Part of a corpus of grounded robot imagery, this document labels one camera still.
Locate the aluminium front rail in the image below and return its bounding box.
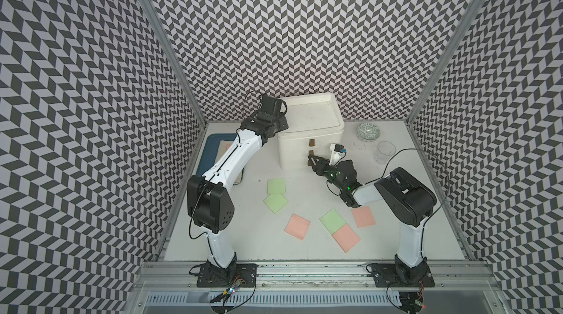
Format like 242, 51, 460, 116
132, 261, 501, 292

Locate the pink sticky note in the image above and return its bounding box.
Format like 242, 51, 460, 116
284, 214, 310, 241
332, 224, 361, 252
351, 206, 376, 228

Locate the white drawer cabinet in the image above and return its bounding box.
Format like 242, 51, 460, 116
276, 93, 345, 170

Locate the beige mat on tray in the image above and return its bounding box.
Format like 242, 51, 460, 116
217, 140, 233, 158

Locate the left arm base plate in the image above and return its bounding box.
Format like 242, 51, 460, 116
196, 261, 257, 288

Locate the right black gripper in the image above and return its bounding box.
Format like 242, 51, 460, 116
307, 154, 345, 192

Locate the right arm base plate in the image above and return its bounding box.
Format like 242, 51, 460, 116
368, 262, 435, 288

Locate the green sticky note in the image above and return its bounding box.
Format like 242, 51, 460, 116
320, 209, 346, 235
267, 179, 286, 195
264, 194, 288, 214

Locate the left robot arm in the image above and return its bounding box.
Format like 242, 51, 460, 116
187, 94, 288, 270

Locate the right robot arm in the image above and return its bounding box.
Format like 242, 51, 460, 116
308, 154, 438, 271

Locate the blue tray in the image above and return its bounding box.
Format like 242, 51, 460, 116
196, 134, 237, 177

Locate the pink sticky note bottom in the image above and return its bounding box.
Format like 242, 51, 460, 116
332, 224, 361, 252

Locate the clear plastic cup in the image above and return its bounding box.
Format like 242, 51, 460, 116
374, 141, 397, 165

